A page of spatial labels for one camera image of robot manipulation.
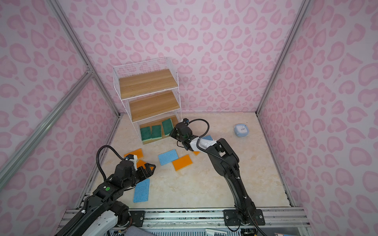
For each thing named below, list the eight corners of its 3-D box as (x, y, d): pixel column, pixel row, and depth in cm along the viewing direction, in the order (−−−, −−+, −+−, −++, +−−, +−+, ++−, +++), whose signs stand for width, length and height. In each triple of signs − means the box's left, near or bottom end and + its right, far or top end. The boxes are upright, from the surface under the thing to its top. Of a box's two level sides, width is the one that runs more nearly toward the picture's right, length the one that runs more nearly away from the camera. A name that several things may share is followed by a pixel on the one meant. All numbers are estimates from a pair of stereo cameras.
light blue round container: (235, 136, 108) (236, 133, 105) (233, 127, 114) (234, 123, 111) (248, 136, 108) (249, 133, 105) (245, 127, 114) (246, 123, 111)
